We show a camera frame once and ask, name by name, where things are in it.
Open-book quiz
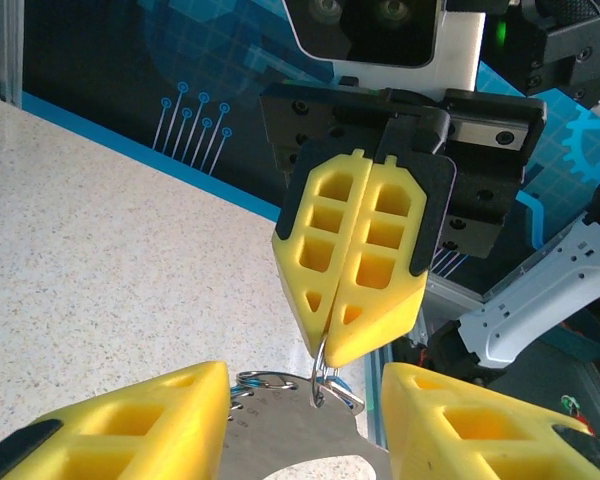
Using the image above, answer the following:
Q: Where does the aluminium corner post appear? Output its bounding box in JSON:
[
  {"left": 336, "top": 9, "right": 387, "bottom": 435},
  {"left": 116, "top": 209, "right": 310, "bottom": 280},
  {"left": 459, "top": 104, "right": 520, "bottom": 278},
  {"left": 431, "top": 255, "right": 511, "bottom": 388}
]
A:
[{"left": 0, "top": 0, "right": 24, "bottom": 107}]

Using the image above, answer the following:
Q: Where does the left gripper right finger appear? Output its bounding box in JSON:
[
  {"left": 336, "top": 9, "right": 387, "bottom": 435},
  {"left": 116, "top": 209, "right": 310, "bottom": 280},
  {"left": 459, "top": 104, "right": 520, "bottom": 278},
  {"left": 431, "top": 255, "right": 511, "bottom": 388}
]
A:
[{"left": 381, "top": 362, "right": 600, "bottom": 480}]

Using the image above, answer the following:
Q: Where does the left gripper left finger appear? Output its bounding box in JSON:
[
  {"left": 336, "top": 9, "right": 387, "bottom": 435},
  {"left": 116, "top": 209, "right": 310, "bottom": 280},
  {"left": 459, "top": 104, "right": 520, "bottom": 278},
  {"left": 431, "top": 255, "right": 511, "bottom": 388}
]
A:
[{"left": 0, "top": 360, "right": 231, "bottom": 480}]

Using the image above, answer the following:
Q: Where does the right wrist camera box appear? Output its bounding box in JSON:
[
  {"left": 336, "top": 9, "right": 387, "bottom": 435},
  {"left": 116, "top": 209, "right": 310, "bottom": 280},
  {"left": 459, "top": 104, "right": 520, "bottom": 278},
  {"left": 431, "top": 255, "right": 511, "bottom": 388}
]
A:
[{"left": 282, "top": 0, "right": 487, "bottom": 92}]

